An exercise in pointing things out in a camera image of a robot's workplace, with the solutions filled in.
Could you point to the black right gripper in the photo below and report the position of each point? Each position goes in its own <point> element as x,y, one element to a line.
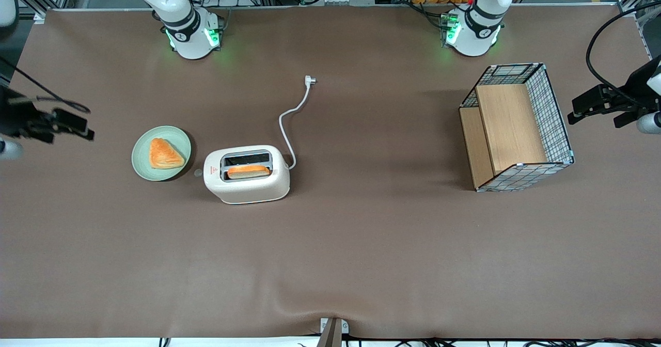
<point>16,116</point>

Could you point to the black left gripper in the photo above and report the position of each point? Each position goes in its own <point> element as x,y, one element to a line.
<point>631,90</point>

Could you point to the white two-slot toaster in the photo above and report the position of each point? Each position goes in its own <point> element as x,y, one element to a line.
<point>248,189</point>

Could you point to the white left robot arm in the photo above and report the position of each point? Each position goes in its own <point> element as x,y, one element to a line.
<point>475,32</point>

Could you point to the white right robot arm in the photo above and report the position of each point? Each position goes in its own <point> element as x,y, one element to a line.
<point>186,32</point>

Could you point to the wooden stepped shelf insert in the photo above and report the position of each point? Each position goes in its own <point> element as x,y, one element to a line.
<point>511,125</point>

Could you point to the pale green round plate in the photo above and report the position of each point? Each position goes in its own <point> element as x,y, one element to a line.
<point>142,161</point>

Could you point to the triangular golden pastry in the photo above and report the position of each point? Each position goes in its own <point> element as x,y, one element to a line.
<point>164,155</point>

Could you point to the toast slice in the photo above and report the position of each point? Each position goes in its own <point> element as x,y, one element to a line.
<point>248,171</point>

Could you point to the brown table cover mat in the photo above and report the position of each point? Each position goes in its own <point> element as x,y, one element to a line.
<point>361,259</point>

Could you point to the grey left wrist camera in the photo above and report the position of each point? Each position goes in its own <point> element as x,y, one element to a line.
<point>649,124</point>

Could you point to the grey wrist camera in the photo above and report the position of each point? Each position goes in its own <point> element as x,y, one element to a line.
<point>9,150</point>
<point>649,124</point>

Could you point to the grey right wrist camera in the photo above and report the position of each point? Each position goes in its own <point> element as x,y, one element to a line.
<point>9,150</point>

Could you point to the metal table edge bracket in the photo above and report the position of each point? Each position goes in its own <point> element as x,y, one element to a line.
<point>333,331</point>

